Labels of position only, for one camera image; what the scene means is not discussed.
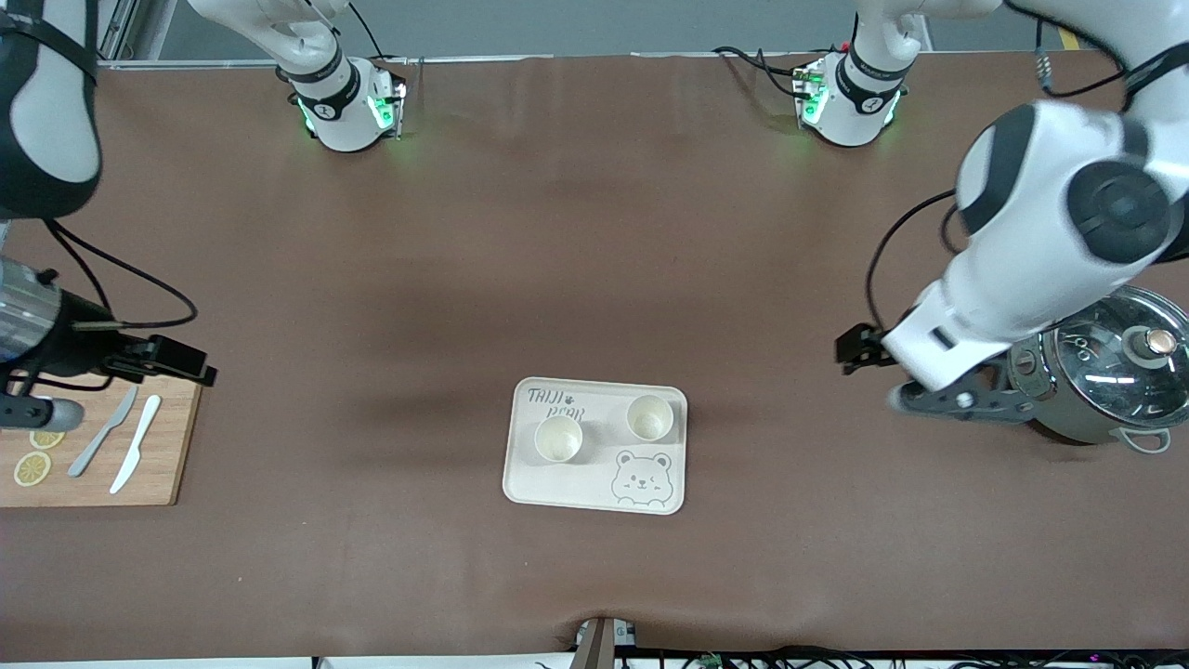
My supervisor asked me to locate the white IKEA cup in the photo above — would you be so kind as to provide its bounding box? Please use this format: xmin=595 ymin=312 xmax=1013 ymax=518
xmin=534 ymin=414 xmax=584 ymax=464
xmin=626 ymin=395 xmax=675 ymax=442

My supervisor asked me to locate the grey plastic knife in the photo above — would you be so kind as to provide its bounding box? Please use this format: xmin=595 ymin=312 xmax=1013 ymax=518
xmin=67 ymin=386 xmax=139 ymax=479

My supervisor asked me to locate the white plastic knife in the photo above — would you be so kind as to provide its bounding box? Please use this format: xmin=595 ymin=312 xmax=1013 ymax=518
xmin=110 ymin=395 xmax=163 ymax=495

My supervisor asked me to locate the grey-green cooking pot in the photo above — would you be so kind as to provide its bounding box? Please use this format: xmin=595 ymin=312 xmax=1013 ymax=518
xmin=1008 ymin=286 xmax=1189 ymax=454

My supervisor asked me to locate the wooden cutting board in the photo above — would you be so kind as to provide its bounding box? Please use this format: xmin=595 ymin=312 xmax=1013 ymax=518
xmin=0 ymin=372 xmax=203 ymax=508

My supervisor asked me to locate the glass pot lid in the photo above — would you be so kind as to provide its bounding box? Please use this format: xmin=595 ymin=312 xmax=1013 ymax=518
xmin=1052 ymin=286 xmax=1189 ymax=430

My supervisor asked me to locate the beige bear print tray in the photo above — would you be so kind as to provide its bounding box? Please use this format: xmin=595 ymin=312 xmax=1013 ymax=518
xmin=503 ymin=376 xmax=689 ymax=516

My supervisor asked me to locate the brown table mat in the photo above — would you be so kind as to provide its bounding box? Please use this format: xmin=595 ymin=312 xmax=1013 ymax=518
xmin=0 ymin=51 xmax=1189 ymax=662

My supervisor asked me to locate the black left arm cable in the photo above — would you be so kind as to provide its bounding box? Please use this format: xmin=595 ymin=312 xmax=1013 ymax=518
xmin=866 ymin=0 xmax=1171 ymax=331

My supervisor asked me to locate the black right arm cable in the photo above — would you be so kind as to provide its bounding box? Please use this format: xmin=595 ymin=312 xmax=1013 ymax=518
xmin=42 ymin=218 xmax=199 ymax=332

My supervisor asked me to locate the black floor cable bundle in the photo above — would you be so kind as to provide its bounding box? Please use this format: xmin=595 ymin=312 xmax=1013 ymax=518
xmin=641 ymin=646 xmax=1189 ymax=669

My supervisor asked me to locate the aluminium frame rail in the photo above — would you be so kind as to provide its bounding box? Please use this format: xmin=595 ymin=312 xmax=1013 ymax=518
xmin=98 ymin=0 xmax=289 ymax=71

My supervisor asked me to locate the black arm base cable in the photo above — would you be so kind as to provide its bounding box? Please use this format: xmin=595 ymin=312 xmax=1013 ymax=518
xmin=712 ymin=45 xmax=818 ymax=103

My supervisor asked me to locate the metal table edge bracket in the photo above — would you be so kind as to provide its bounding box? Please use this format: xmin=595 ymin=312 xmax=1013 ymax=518
xmin=574 ymin=617 xmax=637 ymax=669

